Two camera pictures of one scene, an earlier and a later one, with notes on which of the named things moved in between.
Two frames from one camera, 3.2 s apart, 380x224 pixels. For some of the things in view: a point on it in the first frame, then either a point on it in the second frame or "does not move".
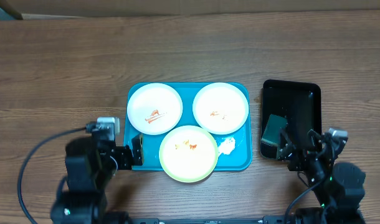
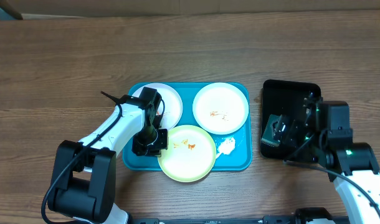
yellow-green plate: (188, 154) does not move
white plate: (154, 109) does not move
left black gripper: (125, 154) to (155, 150)
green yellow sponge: (271, 133) does not move
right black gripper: (303, 154) to (295, 127)
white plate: (220, 108) does not move
